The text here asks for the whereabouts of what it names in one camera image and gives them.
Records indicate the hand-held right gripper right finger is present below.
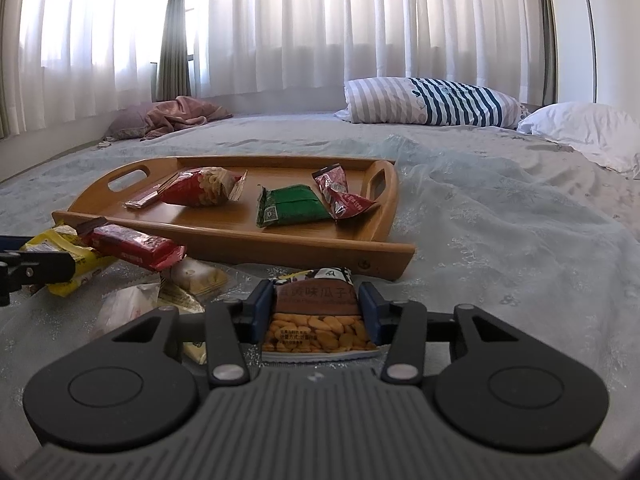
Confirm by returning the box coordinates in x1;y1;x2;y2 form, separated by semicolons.
358;281;522;387

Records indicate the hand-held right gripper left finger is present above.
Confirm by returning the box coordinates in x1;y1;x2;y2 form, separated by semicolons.
111;279;277;387

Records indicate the yellow snack packet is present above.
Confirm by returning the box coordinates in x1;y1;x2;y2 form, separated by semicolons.
20;225;118;297

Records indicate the brown seed packet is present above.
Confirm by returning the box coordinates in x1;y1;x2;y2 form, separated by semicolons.
260;266;381;363

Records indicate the clear biscuit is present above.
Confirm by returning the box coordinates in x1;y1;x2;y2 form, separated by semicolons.
160;257;231;297

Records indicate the wooden tray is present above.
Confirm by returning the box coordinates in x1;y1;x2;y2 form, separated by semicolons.
51;155;417;282

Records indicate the pale gold snack packet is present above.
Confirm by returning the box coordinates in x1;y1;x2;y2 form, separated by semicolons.
157;282;208;365

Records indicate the white triangular snack packet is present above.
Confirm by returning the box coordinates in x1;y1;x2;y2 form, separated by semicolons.
90;282;163;338

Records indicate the dark red bar packet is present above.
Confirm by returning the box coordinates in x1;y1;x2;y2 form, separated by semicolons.
77;216;187;272

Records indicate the small red snack packet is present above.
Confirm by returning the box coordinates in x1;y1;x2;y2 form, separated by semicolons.
311;164;379;222

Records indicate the green snack packet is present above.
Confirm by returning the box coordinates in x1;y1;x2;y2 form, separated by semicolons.
256;185;335;229

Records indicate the clear red-label biscuit packet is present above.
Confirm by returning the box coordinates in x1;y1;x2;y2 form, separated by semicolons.
124;172;181;210

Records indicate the large red nut packet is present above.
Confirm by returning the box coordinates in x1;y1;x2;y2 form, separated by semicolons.
159;166;248;208

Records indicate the pale blue snowflake bedspread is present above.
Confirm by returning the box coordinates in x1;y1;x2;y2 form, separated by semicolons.
0;110;640;411

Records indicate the mauve pillow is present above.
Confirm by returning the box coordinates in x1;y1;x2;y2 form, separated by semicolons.
102;101;166;141

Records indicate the pink-brown crumpled cloth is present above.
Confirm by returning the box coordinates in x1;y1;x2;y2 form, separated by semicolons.
140;95;233;141

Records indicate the blue striped pillow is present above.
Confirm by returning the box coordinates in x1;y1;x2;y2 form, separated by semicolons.
334;76;523;128

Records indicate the grey-green curtain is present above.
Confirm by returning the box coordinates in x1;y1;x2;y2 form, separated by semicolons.
155;0;195;103
536;0;559;106

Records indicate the white pillow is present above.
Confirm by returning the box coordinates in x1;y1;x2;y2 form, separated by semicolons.
516;101;640;181

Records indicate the white sheer curtain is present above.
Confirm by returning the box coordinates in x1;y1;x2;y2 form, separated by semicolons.
0;0;546;136

